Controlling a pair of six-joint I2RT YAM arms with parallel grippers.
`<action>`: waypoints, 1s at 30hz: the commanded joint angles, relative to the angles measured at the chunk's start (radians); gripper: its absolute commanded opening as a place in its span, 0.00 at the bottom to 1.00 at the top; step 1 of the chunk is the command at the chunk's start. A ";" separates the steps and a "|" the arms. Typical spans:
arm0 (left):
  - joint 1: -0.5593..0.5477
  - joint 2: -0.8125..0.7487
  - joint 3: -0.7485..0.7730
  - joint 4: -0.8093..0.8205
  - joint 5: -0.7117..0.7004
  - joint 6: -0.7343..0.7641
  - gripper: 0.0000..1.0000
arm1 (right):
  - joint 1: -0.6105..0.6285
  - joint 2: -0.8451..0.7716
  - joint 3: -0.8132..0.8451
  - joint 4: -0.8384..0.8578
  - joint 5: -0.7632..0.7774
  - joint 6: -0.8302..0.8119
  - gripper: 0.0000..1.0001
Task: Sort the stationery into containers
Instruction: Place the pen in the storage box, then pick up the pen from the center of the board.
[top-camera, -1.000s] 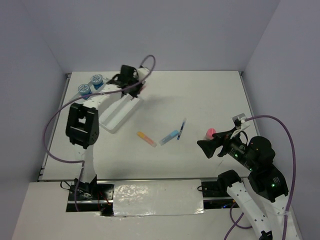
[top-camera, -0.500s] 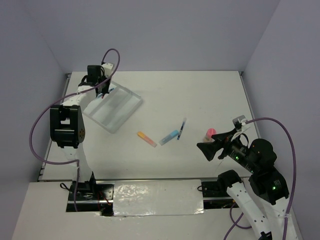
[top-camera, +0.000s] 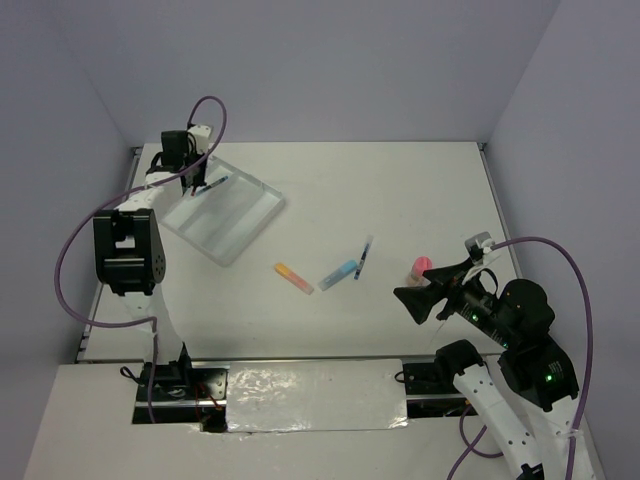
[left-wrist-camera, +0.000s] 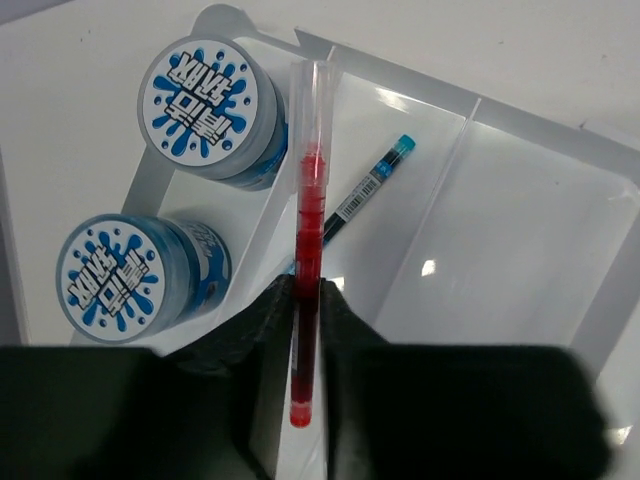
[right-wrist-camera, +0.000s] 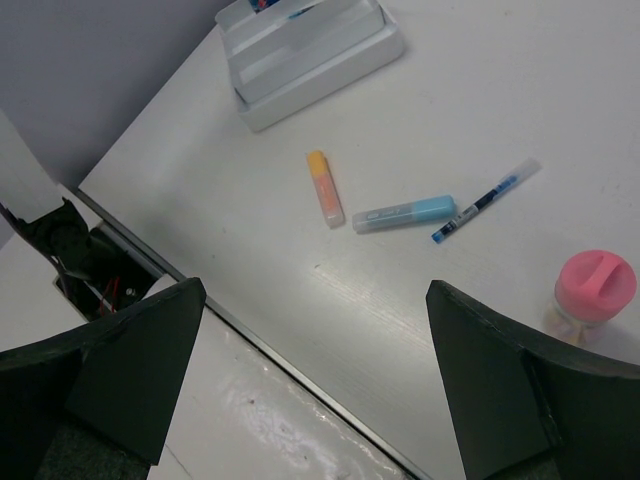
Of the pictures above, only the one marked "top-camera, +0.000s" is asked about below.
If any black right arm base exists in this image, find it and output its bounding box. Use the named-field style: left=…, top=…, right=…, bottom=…
left=394, top=362, right=467, bottom=419

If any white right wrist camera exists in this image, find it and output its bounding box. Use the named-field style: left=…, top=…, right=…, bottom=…
left=463, top=232, right=499, bottom=284

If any silver foil cover plate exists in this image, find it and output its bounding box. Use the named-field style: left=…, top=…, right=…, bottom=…
left=226, top=359, right=408, bottom=433

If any blue ink refill pen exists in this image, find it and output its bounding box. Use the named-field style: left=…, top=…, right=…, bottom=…
left=194, top=175, right=229, bottom=196

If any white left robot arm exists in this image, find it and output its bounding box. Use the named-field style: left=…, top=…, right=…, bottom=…
left=93, top=124, right=212, bottom=365

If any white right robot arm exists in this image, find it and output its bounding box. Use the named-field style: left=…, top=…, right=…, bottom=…
left=394, top=260, right=595, bottom=479

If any orange highlighter marker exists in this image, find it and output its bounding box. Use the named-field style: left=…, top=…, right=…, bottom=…
left=274, top=263, right=314, bottom=295

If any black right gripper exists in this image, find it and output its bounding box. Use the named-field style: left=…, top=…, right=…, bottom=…
left=392, top=254, right=516, bottom=344

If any dark blue gel pen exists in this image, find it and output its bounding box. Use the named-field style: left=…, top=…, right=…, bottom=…
left=354, top=234, right=374, bottom=280

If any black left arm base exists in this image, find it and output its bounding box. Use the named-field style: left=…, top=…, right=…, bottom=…
left=119, top=351, right=229, bottom=433

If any pink capped bottle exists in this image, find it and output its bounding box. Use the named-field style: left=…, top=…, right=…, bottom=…
left=406, top=256, right=432, bottom=287

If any blue highlighter marker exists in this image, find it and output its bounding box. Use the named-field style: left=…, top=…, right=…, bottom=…
left=318, top=260, right=358, bottom=291

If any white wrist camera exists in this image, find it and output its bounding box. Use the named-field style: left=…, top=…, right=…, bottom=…
left=187, top=124, right=212, bottom=155
left=463, top=232, right=499, bottom=284

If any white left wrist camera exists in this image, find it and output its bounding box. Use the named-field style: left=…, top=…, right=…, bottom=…
left=187, top=124, right=212, bottom=155

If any white compartment tray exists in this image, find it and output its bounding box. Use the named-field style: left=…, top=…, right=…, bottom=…
left=162, top=156, right=285, bottom=267

